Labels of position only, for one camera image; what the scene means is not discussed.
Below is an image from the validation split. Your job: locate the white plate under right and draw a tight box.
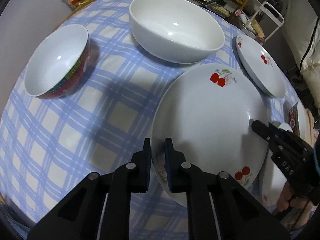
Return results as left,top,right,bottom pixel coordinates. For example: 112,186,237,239
260,122,293,205

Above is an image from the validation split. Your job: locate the blue checkered tablecloth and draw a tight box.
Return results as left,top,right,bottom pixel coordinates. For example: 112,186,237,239
0,0,301,240

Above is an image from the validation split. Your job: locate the large white bowl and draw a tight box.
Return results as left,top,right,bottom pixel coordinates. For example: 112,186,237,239
129,0,225,64

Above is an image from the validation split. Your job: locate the white duvet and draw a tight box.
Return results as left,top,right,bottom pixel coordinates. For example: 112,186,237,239
284,0,319,107

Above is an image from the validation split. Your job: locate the large cherry plate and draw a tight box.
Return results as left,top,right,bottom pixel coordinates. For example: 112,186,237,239
151,64,269,191

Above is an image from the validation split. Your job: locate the small cherry plate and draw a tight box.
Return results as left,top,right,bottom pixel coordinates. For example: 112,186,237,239
236,34,286,99

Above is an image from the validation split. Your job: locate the right hand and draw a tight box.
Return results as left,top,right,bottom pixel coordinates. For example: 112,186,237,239
276,181,315,212

